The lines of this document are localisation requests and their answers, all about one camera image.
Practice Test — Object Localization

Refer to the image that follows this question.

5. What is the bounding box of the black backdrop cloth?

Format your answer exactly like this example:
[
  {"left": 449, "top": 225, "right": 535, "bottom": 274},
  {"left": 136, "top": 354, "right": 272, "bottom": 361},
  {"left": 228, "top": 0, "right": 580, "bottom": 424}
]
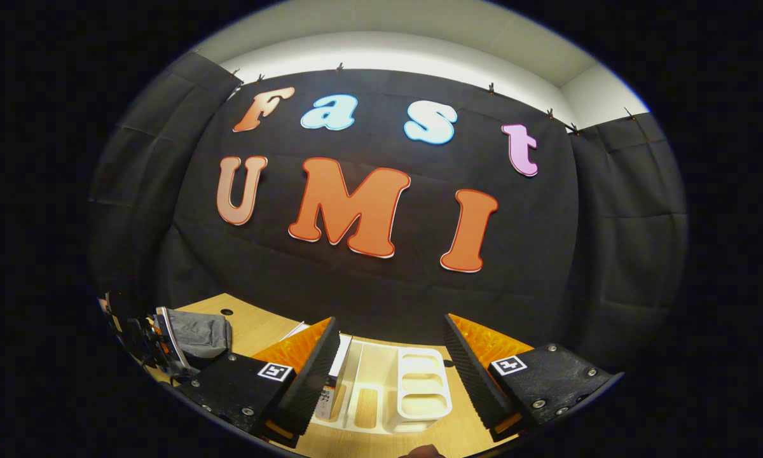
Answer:
[{"left": 89, "top": 51, "right": 689, "bottom": 376}]

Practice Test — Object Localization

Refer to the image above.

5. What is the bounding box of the grey schoolbag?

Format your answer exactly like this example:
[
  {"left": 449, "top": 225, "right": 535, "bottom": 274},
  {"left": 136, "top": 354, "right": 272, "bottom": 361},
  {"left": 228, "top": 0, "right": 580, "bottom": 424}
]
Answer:
[{"left": 156, "top": 307, "right": 233, "bottom": 373}]

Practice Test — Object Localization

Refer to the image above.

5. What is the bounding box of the white portrait cover book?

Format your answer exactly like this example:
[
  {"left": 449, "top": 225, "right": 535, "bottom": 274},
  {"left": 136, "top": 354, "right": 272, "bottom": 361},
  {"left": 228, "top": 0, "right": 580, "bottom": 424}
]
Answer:
[{"left": 317, "top": 336, "right": 352, "bottom": 422}]

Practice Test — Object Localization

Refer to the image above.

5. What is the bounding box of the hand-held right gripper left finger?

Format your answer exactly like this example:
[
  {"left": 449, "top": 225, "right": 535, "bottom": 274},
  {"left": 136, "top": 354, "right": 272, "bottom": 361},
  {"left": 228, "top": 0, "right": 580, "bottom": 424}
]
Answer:
[{"left": 177, "top": 316, "right": 342, "bottom": 449}]

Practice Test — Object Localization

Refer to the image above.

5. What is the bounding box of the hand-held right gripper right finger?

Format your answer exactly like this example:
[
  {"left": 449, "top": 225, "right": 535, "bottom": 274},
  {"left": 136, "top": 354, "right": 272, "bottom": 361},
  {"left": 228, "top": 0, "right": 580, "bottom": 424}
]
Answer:
[{"left": 444, "top": 313, "right": 624, "bottom": 443}]

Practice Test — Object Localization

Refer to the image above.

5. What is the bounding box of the white bookshelf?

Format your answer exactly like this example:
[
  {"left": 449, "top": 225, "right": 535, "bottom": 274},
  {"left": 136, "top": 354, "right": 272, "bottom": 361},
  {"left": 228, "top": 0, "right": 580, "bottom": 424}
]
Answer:
[{"left": 282, "top": 321, "right": 453, "bottom": 436}]

